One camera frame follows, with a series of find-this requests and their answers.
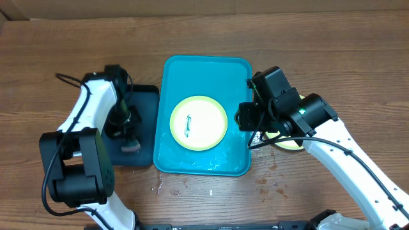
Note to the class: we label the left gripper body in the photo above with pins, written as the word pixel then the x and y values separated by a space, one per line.
pixel 123 121

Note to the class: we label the black water tray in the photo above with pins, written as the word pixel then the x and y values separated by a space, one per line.
pixel 145 99

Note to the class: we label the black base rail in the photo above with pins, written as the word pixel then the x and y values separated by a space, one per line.
pixel 282 225

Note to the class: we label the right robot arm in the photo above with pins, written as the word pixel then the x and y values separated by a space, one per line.
pixel 313 124

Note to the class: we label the teal plastic serving tray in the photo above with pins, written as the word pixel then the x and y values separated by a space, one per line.
pixel 222 79

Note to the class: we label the yellow-green plate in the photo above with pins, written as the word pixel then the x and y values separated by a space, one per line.
pixel 286 145
pixel 198 123

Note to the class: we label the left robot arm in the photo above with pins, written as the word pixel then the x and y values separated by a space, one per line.
pixel 79 177

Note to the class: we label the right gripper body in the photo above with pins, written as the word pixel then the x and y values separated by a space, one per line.
pixel 256 119

